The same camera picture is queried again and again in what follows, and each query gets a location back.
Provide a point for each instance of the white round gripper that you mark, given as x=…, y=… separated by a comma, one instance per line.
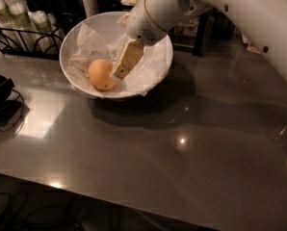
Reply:
x=140, y=25

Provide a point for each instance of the orange fruit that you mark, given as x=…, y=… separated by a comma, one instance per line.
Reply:
x=99, y=74

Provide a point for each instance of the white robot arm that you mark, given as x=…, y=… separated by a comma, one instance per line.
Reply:
x=263, y=22

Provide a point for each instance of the white bowl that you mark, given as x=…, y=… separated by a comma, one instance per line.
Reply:
x=95, y=23

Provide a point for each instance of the white paper liner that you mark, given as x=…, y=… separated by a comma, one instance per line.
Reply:
x=89, y=45

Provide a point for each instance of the white cylindrical cup stack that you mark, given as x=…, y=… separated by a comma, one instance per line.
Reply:
x=89, y=0

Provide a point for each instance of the wrapped paper cup stack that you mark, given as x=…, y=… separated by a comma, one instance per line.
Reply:
x=6, y=24
x=24, y=27
x=43, y=26

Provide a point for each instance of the black wire cup rack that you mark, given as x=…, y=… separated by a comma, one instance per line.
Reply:
x=35, y=44

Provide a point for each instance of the black pan with wire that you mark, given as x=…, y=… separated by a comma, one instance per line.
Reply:
x=12, y=105

